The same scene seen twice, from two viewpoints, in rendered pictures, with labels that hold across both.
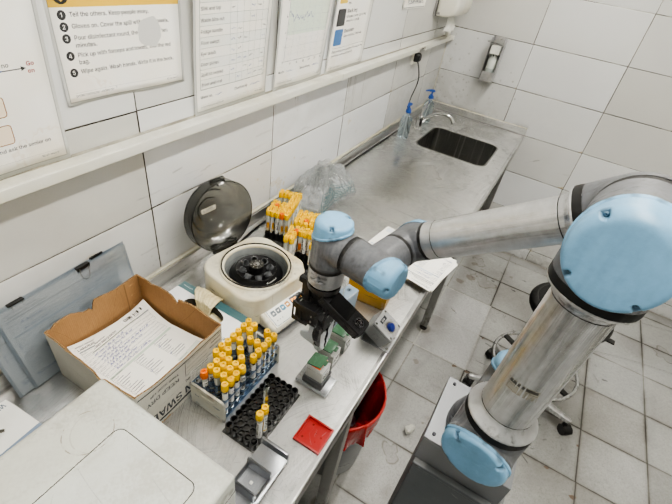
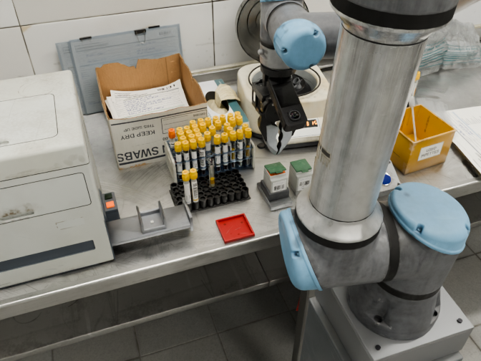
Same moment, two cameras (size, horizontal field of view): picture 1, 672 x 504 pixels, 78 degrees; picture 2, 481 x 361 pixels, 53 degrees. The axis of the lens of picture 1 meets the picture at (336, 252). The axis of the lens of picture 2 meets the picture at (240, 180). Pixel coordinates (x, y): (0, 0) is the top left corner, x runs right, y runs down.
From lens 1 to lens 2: 58 cm
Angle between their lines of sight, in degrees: 36
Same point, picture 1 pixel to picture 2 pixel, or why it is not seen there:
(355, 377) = not seen: hidden behind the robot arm
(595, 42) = not seen: outside the picture
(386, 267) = (292, 26)
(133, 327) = (159, 95)
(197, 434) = (152, 183)
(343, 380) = not seen: hidden behind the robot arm
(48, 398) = (87, 122)
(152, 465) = (48, 116)
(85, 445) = (28, 93)
